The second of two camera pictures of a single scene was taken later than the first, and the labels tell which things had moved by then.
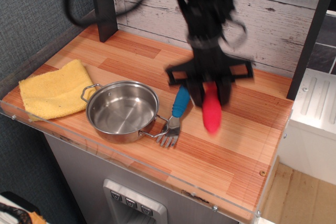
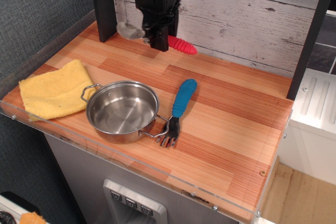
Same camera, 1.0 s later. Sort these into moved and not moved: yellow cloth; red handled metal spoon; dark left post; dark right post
Moved: red handled metal spoon
Not moved: dark left post; yellow cloth; dark right post
